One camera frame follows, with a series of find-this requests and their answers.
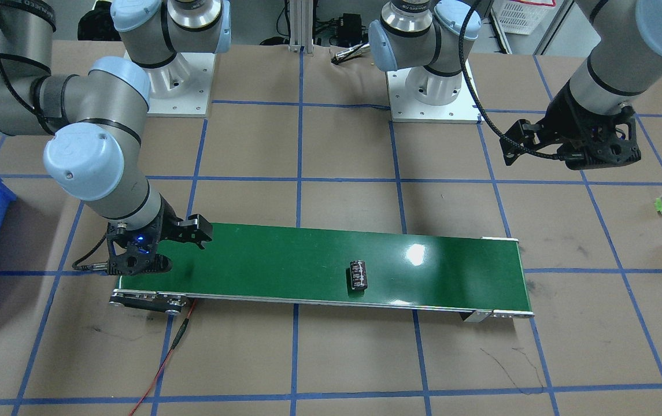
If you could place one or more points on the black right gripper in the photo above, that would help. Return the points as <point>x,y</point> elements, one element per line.
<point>166,227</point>

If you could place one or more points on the green conveyor belt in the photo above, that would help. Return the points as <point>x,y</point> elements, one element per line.
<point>481,278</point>

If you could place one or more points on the dark brown cylindrical capacitor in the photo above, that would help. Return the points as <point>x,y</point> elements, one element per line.
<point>358,279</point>

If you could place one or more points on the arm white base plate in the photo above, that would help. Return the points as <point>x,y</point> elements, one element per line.
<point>418,96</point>
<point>180,84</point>

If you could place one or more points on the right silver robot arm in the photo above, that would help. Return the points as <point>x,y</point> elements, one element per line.
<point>96,121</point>

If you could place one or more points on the black power adapter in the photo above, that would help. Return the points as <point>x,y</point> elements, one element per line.
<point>349,31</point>

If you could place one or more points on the aluminium frame post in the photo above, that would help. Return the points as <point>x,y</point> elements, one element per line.
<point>301,26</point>

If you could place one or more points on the white plastic basket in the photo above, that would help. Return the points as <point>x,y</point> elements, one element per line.
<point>521,17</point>

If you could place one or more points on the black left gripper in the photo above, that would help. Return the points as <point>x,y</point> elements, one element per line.
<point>563,113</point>

